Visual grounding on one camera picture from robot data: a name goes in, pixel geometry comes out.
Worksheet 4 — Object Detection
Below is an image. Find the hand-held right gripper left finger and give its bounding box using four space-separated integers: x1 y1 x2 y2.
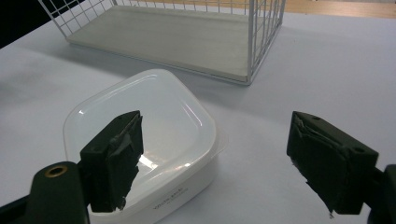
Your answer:
79 110 145 214

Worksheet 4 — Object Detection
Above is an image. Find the white lidded plastic container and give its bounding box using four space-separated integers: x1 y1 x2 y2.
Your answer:
63 68 229 224

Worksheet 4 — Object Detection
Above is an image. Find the white wire basket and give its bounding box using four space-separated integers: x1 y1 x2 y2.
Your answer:
37 0 288 87

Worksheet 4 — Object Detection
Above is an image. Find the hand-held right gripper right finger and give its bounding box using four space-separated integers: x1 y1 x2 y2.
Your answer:
286 110 380 218

